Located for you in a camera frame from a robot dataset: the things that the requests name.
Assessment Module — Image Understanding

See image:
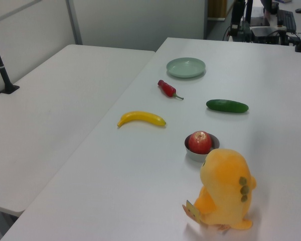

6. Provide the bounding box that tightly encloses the yellow paper tag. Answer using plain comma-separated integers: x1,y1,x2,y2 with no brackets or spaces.
182,199,202,224

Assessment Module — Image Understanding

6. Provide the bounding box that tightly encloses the red apple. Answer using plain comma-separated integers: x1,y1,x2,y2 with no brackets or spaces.
189,130,213,155

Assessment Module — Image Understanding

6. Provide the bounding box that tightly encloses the black keyboard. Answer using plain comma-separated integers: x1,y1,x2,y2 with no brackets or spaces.
276,9,297,32

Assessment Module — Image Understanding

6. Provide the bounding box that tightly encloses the yellow banana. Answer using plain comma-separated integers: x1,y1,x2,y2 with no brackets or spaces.
117,110,167,128

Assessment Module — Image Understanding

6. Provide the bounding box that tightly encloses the small metal bowl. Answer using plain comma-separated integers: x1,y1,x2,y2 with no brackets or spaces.
184,133,221,163

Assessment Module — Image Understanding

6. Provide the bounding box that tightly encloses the orange plush toy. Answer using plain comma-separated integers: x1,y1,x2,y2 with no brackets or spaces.
190,148,258,232

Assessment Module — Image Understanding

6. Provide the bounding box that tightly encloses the green cucumber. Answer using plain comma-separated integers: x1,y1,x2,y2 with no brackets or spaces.
206,99,249,114

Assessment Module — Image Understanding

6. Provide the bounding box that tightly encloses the black electronics box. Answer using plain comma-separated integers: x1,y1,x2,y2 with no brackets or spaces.
250,25,279,44

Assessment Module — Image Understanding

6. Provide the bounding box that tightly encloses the pale green plastic plate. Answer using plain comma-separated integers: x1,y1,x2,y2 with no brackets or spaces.
166,57,207,79

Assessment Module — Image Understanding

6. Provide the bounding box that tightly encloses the dark camera rig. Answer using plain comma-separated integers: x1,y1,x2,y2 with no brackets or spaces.
229,0,252,42

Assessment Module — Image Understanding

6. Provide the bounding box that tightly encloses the red chili pepper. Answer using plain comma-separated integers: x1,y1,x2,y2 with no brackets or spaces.
157,79,185,101

